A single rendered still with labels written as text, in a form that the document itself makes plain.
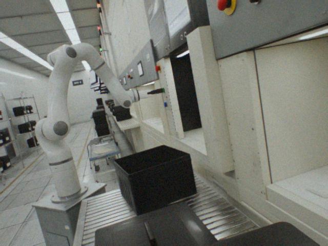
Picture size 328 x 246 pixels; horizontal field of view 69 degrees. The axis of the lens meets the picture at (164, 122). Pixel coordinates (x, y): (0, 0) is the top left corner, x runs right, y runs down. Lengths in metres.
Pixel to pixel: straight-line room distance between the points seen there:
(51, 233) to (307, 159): 1.22
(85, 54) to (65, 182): 0.71
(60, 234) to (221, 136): 0.94
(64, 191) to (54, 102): 0.46
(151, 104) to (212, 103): 2.23
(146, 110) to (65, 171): 1.88
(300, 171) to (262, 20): 0.49
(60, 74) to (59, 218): 0.71
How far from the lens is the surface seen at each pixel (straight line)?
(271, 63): 0.79
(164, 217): 0.74
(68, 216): 1.28
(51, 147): 1.37
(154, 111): 3.06
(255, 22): 0.68
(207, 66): 0.86
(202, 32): 0.88
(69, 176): 1.35
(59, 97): 1.33
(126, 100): 1.49
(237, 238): 0.37
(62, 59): 1.33
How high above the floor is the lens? 1.23
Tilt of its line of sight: 9 degrees down
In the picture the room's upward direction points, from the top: 11 degrees counter-clockwise
